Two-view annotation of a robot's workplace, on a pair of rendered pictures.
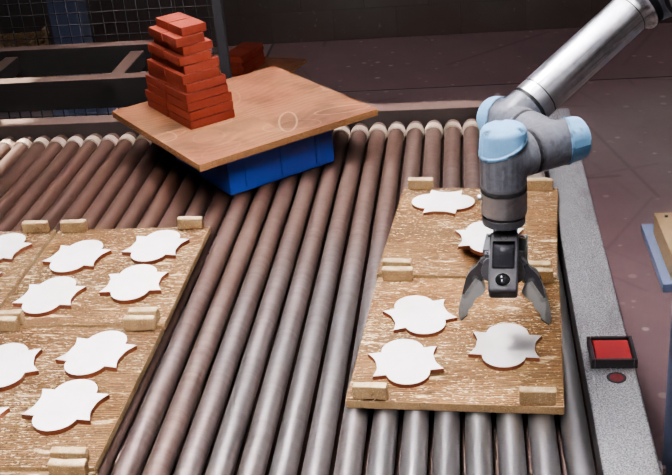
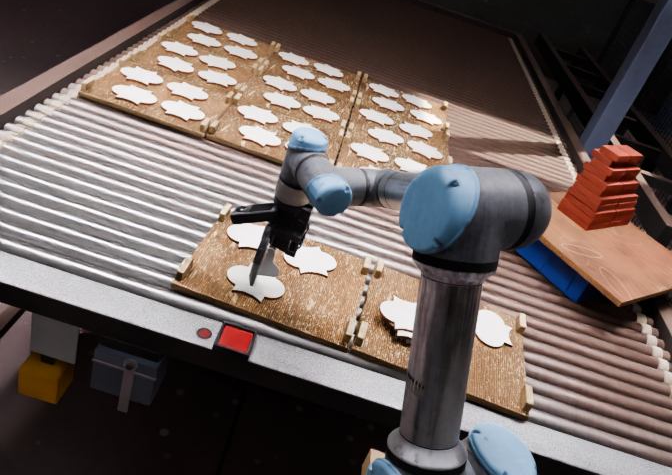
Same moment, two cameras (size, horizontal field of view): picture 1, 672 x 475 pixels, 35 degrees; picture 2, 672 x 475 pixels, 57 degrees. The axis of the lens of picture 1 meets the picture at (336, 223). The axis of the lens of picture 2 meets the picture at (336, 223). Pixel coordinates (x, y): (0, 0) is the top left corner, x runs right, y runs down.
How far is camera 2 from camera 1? 2.02 m
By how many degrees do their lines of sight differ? 68
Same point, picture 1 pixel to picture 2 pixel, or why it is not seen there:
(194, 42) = (602, 161)
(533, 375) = (215, 283)
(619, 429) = (141, 308)
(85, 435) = (234, 137)
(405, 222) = not seen: hidden behind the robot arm
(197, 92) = (577, 191)
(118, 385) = (274, 153)
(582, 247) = not seen: hidden behind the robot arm
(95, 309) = (353, 162)
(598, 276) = (361, 387)
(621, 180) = not seen: outside the picture
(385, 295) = (344, 257)
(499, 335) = (268, 282)
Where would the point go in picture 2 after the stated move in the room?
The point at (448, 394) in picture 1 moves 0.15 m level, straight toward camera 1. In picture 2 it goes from (212, 243) to (151, 224)
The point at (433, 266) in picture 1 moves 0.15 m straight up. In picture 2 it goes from (381, 290) to (402, 243)
